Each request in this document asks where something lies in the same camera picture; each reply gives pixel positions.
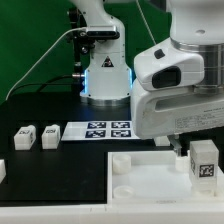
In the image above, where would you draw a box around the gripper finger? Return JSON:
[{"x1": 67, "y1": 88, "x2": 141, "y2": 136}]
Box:
[{"x1": 168, "y1": 135, "x2": 182, "y2": 157}]

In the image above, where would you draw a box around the white block left edge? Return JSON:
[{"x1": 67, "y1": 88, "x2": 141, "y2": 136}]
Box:
[{"x1": 0, "y1": 160, "x2": 6, "y2": 184}]

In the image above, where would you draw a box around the white square table top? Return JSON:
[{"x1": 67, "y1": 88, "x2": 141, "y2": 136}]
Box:
[{"x1": 107, "y1": 151, "x2": 224, "y2": 204}]

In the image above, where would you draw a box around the white cable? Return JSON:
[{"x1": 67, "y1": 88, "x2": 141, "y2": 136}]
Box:
[
  {"x1": 134, "y1": 0, "x2": 158, "y2": 46},
  {"x1": 5, "y1": 27, "x2": 88, "y2": 101}
]

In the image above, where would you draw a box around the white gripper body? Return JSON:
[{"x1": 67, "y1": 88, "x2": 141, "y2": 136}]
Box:
[{"x1": 131, "y1": 81, "x2": 224, "y2": 139}]

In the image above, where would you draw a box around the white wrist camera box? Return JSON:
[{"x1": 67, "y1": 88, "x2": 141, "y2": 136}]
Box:
[{"x1": 134, "y1": 38, "x2": 204, "y2": 91}]

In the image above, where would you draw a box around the white marker sheet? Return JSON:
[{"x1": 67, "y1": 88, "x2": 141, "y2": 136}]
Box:
[{"x1": 62, "y1": 121, "x2": 137, "y2": 141}]

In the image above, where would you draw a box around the white cable right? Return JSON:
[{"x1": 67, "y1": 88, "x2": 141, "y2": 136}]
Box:
[{"x1": 134, "y1": 0, "x2": 158, "y2": 46}]

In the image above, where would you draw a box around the black cable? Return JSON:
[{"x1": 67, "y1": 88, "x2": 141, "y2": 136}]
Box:
[{"x1": 6, "y1": 75, "x2": 84, "y2": 101}]

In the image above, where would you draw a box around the white front frame wall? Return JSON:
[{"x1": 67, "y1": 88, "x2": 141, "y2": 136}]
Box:
[{"x1": 0, "y1": 202, "x2": 224, "y2": 224}]

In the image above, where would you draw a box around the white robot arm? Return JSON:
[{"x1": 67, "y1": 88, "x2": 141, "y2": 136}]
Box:
[{"x1": 70, "y1": 0, "x2": 224, "y2": 139}]

